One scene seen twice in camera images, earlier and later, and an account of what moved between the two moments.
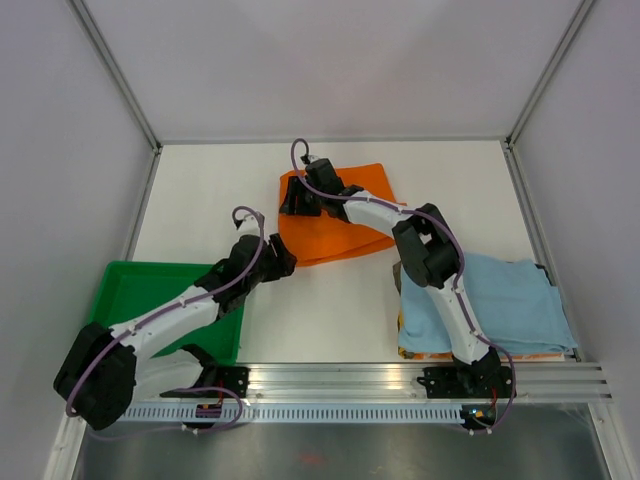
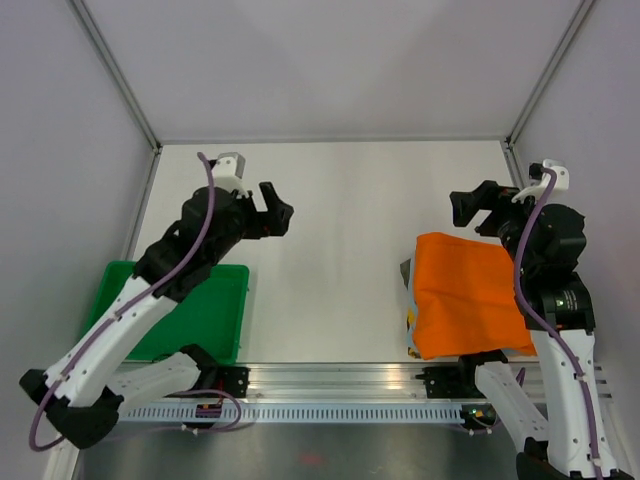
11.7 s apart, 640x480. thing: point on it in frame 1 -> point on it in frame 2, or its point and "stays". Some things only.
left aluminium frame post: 115,72 stays
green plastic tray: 125,288 stays
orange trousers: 317,238 -> 464,298
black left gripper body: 273,267 -> 254,224
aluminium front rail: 539,383 stays
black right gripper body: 309,202 -> 506,217
